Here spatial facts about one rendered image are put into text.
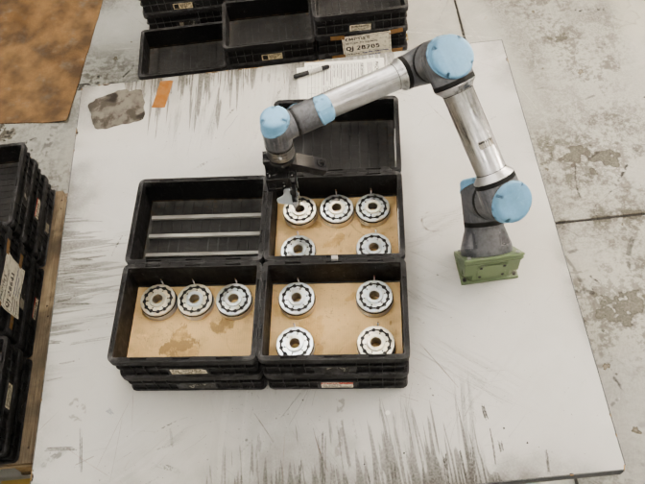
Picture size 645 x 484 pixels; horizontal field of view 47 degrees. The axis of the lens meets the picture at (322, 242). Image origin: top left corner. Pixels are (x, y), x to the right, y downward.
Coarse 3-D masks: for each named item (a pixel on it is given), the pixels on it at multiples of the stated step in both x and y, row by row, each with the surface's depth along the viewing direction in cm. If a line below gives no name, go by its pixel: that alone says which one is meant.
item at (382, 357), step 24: (264, 264) 207; (288, 264) 206; (312, 264) 206; (336, 264) 206; (264, 288) 205; (264, 312) 199; (408, 312) 196; (408, 336) 192; (264, 360) 192; (288, 360) 192; (312, 360) 191; (336, 360) 191; (360, 360) 191; (384, 360) 190
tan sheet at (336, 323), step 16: (320, 288) 213; (336, 288) 213; (352, 288) 212; (272, 304) 211; (320, 304) 210; (336, 304) 210; (352, 304) 209; (400, 304) 208; (272, 320) 209; (288, 320) 208; (304, 320) 208; (320, 320) 208; (336, 320) 207; (352, 320) 207; (368, 320) 207; (384, 320) 206; (400, 320) 206; (272, 336) 206; (320, 336) 205; (336, 336) 205; (352, 336) 204; (400, 336) 203; (272, 352) 204; (320, 352) 203; (336, 352) 202; (352, 352) 202; (400, 352) 201
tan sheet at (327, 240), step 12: (396, 216) 224; (276, 228) 225; (288, 228) 225; (312, 228) 224; (324, 228) 224; (336, 228) 223; (348, 228) 223; (360, 228) 223; (372, 228) 222; (384, 228) 222; (396, 228) 222; (276, 240) 223; (312, 240) 222; (324, 240) 221; (336, 240) 221; (348, 240) 221; (396, 240) 219; (276, 252) 221; (300, 252) 220; (324, 252) 219; (336, 252) 219; (348, 252) 219; (396, 252) 217
